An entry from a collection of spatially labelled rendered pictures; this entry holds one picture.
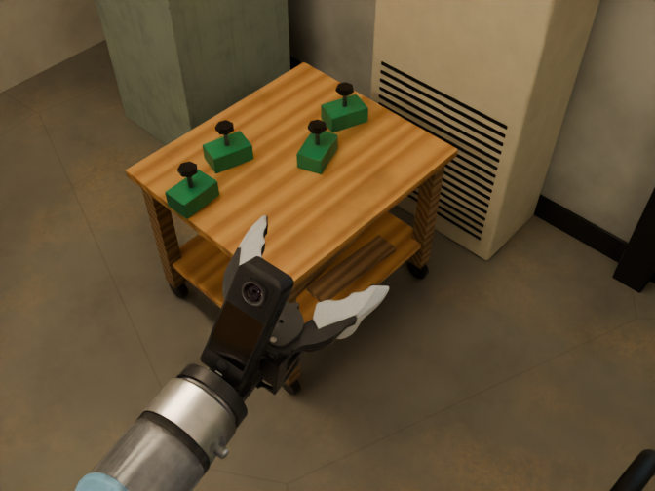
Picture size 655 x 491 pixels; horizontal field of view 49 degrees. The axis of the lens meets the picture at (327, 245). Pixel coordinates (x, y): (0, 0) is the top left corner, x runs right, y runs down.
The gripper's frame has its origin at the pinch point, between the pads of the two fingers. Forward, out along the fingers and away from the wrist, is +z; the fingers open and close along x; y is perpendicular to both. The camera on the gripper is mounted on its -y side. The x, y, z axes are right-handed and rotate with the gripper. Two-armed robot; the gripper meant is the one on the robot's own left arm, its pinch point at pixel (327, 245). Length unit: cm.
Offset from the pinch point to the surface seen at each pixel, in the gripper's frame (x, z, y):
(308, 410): -13, 38, 126
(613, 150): 24, 139, 83
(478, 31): -20, 116, 50
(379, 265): -17, 80, 109
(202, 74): -101, 106, 101
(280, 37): -94, 141, 103
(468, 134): -13, 115, 81
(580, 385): 48, 85, 118
